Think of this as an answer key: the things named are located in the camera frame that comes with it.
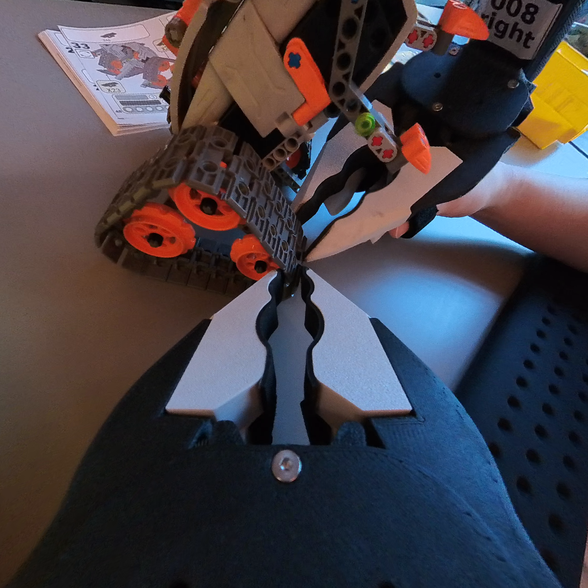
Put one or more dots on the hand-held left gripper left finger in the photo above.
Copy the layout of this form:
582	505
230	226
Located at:
220	367

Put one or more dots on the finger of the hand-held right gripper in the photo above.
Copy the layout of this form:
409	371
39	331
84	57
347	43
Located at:
390	206
321	170

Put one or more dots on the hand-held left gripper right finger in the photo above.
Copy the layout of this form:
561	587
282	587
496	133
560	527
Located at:
358	367

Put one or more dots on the grey orange tracked toy robot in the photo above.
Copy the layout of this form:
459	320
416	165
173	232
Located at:
248	69

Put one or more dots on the person's right forearm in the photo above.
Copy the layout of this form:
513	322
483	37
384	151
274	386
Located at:
551	216

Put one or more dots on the grey desk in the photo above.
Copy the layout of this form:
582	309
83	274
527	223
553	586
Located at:
69	321

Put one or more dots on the person's right hand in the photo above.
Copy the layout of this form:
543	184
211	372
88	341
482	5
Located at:
477	197

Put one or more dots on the yellow plastic box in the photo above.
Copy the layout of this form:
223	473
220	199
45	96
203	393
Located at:
560	105

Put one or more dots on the white instruction booklet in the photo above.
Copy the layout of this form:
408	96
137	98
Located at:
101	73

